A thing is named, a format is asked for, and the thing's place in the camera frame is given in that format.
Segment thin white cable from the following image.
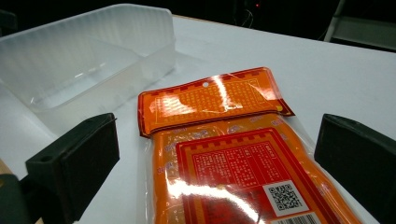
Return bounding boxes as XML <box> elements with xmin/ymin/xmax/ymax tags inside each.
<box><xmin>233</xmin><ymin>8</ymin><xmax>255</xmax><ymax>30</ymax></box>

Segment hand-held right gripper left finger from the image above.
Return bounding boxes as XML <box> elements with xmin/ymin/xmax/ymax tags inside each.
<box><xmin>25</xmin><ymin>112</ymin><xmax>120</xmax><ymax>224</ymax></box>

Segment orange and red food packet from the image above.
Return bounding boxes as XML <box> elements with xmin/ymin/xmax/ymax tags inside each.
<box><xmin>136</xmin><ymin>66</ymin><xmax>372</xmax><ymax>224</ymax></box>

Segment translucent plastic container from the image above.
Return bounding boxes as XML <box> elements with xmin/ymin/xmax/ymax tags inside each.
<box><xmin>0</xmin><ymin>3</ymin><xmax>177</xmax><ymax>132</ymax></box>

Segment grey metal stand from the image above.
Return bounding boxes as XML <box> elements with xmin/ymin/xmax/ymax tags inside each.
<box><xmin>323</xmin><ymin>0</ymin><xmax>396</xmax><ymax>52</ymax></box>

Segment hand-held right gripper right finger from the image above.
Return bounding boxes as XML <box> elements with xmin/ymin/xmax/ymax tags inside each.
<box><xmin>313</xmin><ymin>113</ymin><xmax>396</xmax><ymax>224</ymax></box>

